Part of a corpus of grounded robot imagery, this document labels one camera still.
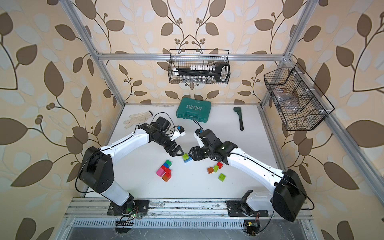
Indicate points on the red long lego brick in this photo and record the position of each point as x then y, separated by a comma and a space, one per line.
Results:
166, 170

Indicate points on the black wire basket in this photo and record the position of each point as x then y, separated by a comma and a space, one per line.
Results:
189, 57
300, 102

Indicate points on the small circuit board left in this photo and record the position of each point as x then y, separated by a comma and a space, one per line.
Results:
125, 223

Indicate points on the small circuit board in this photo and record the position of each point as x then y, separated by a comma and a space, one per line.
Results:
251, 227
125, 223

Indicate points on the black wire basket centre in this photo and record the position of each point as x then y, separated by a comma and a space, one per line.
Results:
189, 57

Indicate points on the green black wrench tool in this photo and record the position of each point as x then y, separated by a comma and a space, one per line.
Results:
238, 111

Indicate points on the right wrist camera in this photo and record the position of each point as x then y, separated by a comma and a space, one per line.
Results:
197, 137

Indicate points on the aluminium front rail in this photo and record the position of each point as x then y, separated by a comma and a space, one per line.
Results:
162, 208

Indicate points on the black white socket tool set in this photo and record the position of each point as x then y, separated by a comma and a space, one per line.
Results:
217, 73

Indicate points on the green plastic tool case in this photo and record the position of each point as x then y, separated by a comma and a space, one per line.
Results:
192, 109

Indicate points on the plastic bag in basket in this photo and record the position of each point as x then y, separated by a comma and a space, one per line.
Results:
287, 102

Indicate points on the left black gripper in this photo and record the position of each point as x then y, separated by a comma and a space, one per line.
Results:
170, 151

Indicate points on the pink lego brick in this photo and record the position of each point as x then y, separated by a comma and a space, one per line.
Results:
160, 172

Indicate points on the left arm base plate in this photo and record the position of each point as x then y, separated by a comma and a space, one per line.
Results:
135, 207

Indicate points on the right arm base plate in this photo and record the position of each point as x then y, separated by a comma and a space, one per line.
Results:
241, 209

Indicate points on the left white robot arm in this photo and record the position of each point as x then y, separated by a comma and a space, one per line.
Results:
97, 167

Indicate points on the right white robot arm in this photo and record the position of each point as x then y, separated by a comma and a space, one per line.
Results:
285, 192

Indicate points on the lime green small lego brick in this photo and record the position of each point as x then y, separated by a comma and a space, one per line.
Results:
222, 177

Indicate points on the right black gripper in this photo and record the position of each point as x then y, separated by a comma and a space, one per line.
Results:
196, 154

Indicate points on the brown lego brick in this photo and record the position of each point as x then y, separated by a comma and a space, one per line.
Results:
210, 170

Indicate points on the black wire basket right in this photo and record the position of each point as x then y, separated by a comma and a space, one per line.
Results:
300, 102

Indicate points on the small circuit board right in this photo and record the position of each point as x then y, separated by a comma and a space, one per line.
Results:
251, 227

